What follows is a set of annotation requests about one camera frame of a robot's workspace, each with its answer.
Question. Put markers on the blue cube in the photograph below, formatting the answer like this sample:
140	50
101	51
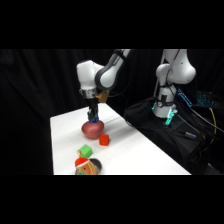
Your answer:
93	119

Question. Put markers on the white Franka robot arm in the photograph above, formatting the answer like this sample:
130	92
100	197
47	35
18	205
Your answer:
175	71

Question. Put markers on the red cube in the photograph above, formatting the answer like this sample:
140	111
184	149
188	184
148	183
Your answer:
104	140

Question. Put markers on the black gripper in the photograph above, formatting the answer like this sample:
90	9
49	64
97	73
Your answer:
93	106

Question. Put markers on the dark pen with blue tip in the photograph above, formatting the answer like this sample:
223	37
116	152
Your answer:
188	134

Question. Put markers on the gingerbread plush with santa hat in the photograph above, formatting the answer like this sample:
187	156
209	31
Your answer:
87	167

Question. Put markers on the green cube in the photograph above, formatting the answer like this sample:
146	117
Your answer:
85	151

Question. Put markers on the black robot stand with cloth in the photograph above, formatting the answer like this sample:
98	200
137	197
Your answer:
166	140

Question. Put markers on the blue clamp tool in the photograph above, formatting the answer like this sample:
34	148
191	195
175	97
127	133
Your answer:
183	97

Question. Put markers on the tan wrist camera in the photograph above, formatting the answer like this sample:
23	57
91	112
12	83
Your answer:
102	96

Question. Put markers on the pink bowl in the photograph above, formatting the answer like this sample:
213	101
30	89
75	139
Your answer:
93	130

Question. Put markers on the green base light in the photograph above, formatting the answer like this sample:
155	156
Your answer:
169	116

